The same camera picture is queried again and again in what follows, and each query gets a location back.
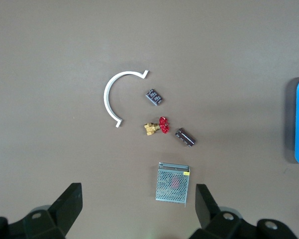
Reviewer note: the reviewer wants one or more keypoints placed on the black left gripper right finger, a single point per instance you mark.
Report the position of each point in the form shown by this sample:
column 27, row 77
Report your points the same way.
column 214, row 214

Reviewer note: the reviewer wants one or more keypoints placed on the dark brown cylindrical capacitor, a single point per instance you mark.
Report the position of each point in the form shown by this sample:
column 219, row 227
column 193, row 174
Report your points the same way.
column 154, row 96
column 185, row 137

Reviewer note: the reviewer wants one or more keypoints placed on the white curved plastic bracket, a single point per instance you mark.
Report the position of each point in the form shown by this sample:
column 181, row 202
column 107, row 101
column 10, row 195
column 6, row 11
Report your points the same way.
column 107, row 99

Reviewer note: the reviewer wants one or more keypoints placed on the metal mesh power supply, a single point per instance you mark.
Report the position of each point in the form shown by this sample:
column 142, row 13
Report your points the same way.
column 172, row 185

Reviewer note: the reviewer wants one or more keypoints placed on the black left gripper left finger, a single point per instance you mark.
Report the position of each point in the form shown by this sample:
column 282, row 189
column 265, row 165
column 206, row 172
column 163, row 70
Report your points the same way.
column 59, row 214

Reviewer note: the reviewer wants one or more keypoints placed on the brown table cover sheet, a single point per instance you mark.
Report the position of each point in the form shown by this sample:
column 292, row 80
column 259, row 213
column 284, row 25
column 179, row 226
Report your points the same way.
column 64, row 49

